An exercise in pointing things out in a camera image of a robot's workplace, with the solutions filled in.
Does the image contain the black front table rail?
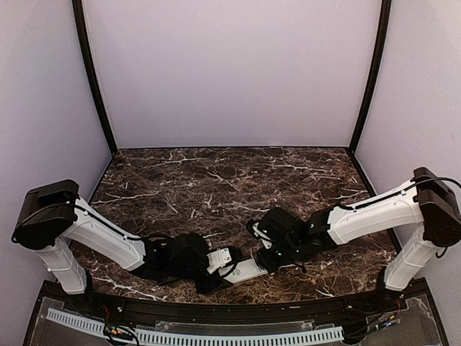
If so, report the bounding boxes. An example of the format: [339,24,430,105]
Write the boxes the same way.
[39,279,429,327]

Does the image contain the white slotted cable duct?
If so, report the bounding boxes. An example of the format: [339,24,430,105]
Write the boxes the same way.
[46,308,344,345]

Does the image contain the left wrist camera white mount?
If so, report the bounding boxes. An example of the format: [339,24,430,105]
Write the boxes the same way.
[207,247,241,274]

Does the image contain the white remote control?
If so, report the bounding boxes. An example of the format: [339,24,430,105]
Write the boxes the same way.
[225,259,268,284]

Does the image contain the right black frame post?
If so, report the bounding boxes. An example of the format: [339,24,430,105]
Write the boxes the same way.
[348,0,392,156]

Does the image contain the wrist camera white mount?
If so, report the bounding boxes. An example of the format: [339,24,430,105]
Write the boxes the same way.
[207,247,241,274]
[246,219,272,249]

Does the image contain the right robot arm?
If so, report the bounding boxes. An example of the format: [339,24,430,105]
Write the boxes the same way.
[246,167,460,313]

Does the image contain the black frame post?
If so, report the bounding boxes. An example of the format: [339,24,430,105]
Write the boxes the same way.
[348,0,392,156]
[71,0,118,156]

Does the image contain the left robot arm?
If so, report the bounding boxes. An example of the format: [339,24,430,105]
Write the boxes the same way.
[12,179,241,314]

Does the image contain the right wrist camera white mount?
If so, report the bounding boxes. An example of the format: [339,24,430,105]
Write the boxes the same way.
[246,219,272,249]

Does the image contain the left black frame post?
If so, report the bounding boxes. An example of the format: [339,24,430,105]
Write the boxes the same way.
[71,0,118,156]

